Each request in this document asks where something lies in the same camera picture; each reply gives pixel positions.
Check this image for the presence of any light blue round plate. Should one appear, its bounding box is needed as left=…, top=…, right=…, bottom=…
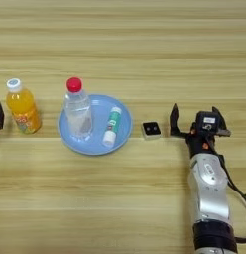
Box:
left=57, top=93, right=134, bottom=157

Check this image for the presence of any orange juice bottle white cap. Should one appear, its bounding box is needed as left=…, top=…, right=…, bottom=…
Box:
left=5, top=77, right=43, bottom=135

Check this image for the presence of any small black white square box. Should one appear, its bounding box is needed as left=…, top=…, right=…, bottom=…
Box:
left=141, top=121, right=163, bottom=141

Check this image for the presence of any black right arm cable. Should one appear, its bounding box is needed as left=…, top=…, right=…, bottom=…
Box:
left=219, top=154, right=246, bottom=244

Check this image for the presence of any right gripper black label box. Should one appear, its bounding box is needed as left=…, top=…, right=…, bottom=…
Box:
left=194, top=111, right=222, bottom=134

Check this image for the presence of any green white glue stick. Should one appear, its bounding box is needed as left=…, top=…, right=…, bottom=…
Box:
left=101, top=106, right=123, bottom=148

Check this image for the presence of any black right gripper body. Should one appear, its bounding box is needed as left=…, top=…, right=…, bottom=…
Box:
left=176, top=121, right=232, bottom=159

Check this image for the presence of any clear water bottle red cap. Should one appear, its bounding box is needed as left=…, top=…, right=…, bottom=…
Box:
left=62, top=76, right=93, bottom=142

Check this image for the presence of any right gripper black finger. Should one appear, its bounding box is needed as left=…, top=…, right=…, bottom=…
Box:
left=169, top=103, right=188, bottom=138
left=211, top=106, right=228, bottom=132

